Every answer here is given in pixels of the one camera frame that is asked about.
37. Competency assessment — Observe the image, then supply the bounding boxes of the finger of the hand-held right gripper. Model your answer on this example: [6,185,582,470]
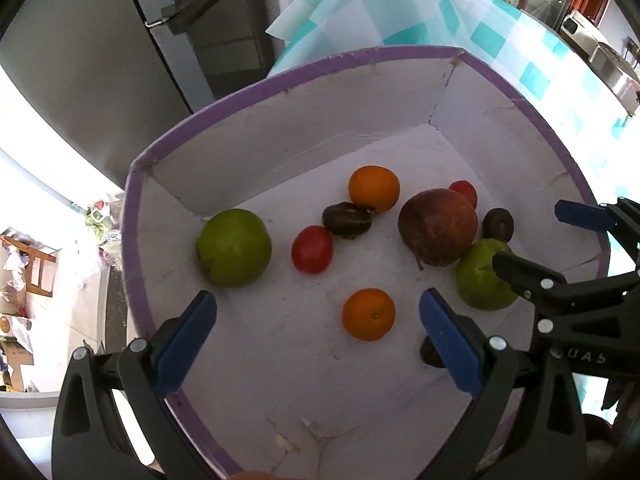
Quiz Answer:
[492,250,570,302]
[554,197,640,267]

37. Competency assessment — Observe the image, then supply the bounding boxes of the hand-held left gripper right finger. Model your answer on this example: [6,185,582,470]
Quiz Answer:
[414,287,589,480]

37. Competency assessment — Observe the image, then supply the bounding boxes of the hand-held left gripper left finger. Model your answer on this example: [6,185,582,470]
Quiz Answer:
[51,290,219,480]

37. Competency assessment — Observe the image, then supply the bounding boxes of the dark passion fruit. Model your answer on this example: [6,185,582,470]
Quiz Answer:
[322,201,375,237]
[420,336,447,369]
[482,208,515,242]

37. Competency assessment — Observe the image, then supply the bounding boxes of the green apple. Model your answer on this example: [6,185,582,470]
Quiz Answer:
[455,238,520,311]
[195,208,273,289]

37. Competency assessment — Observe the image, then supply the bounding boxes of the orange tangerine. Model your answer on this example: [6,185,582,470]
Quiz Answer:
[342,288,396,342]
[348,165,401,213]

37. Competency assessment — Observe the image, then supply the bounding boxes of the dark red pomegranate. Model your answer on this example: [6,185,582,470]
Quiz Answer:
[398,188,479,271]

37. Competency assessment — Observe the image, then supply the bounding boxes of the small red tomato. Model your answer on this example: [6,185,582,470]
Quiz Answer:
[448,180,478,209]

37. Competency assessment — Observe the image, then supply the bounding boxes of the white box with purple rim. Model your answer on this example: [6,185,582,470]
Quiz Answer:
[122,45,612,480]

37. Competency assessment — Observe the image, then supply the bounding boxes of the plastic bag of vegetables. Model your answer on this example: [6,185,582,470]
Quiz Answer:
[82,195,126,261]

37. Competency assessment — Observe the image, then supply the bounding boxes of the teal white checked tablecloth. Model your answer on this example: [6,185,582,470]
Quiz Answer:
[265,0,640,281]

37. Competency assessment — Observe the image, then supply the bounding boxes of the brown wooden chair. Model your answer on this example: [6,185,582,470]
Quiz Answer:
[0,232,58,297]

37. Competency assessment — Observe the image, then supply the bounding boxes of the grey refrigerator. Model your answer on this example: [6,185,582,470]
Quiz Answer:
[0,0,297,196]

